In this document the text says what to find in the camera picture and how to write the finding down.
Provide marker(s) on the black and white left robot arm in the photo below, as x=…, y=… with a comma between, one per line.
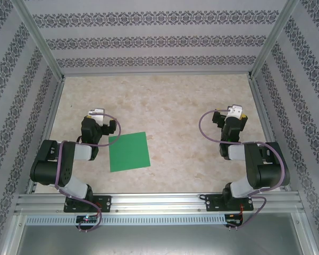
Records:
x=50, y=164

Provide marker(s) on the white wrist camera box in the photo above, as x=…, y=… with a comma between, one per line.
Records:
x=236, y=111
x=97, y=115

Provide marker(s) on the aluminium frame post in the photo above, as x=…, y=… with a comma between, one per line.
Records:
x=271, y=40
x=41, y=40

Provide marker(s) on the grey sheet metal tray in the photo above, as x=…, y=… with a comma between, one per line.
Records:
x=159, y=241

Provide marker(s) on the small circuit board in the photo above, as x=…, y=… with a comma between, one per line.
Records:
x=86, y=218
x=232, y=220

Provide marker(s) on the aluminium table side rail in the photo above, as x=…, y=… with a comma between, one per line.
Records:
x=269, y=132
x=49, y=132

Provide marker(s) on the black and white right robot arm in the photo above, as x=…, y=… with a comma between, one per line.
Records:
x=268, y=170

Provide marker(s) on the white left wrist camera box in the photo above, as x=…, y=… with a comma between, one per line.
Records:
x=97, y=115

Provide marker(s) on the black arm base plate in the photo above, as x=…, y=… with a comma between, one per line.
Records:
x=211, y=204
x=106, y=203

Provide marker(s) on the aluminium mounting rail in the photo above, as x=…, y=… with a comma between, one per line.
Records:
x=159, y=203

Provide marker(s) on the green square paper sheet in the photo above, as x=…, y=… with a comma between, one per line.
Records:
x=129, y=152

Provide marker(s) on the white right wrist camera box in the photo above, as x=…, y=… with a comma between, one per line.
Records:
x=236, y=111

